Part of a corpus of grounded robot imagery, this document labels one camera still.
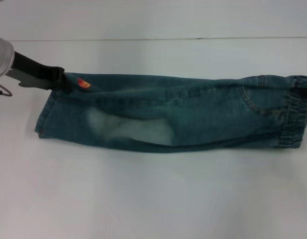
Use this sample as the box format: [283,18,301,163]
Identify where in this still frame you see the blue denim shorts with print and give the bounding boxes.
[34,72,307,152]

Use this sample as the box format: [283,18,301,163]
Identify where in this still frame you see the thin left arm cable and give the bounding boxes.
[0,79,13,98]

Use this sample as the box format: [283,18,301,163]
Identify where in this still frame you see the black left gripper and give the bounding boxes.
[12,50,72,94]

